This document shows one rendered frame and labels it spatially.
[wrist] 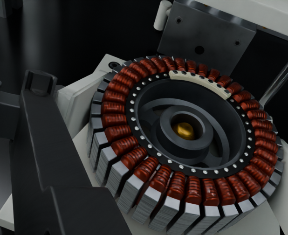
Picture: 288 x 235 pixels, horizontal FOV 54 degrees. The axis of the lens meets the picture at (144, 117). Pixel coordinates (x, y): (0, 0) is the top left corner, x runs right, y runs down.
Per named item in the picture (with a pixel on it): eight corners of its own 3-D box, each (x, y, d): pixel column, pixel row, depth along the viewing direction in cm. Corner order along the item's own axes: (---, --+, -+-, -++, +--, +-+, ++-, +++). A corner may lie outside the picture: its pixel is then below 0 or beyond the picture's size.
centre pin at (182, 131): (182, 169, 18) (199, 146, 16) (154, 159, 18) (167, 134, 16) (188, 147, 19) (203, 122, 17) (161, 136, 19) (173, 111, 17)
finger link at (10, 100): (25, 153, 10) (-51, 125, 10) (71, 116, 15) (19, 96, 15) (34, 117, 10) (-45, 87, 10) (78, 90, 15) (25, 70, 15)
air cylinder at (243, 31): (227, 79, 28) (257, 31, 24) (156, 52, 28) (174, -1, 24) (230, 52, 31) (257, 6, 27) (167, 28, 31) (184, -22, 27)
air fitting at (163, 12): (162, 36, 27) (171, 7, 25) (150, 31, 27) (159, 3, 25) (164, 31, 28) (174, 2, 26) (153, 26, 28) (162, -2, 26)
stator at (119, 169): (253, 272, 15) (299, 252, 12) (51, 194, 15) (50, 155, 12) (253, 121, 22) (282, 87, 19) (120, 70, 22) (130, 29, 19)
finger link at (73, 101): (56, 158, 12) (39, 152, 12) (96, 114, 19) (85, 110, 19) (74, 95, 11) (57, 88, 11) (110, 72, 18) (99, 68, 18)
